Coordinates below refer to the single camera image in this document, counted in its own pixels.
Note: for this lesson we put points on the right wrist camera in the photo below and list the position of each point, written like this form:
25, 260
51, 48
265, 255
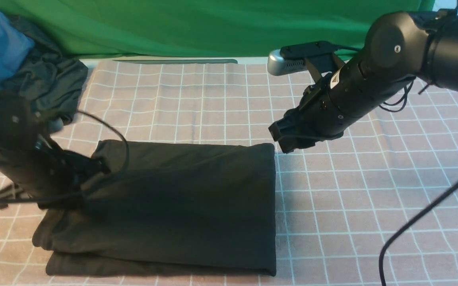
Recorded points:
316, 57

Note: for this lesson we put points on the dark gray crumpled garment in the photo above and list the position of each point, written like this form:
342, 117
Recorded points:
47, 77

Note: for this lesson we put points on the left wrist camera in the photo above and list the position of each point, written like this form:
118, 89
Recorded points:
51, 127

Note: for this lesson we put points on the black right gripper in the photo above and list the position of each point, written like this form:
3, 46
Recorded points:
325, 111

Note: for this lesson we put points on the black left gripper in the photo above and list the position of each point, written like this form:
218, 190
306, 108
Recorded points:
52, 181

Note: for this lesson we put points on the green backdrop cloth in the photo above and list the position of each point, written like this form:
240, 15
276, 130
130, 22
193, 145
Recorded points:
202, 28

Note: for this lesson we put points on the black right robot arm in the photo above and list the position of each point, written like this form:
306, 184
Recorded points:
399, 48

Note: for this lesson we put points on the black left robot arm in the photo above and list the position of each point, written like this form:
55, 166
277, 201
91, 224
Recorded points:
20, 129

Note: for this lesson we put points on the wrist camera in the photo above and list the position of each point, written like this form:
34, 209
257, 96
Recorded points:
51, 127
316, 57

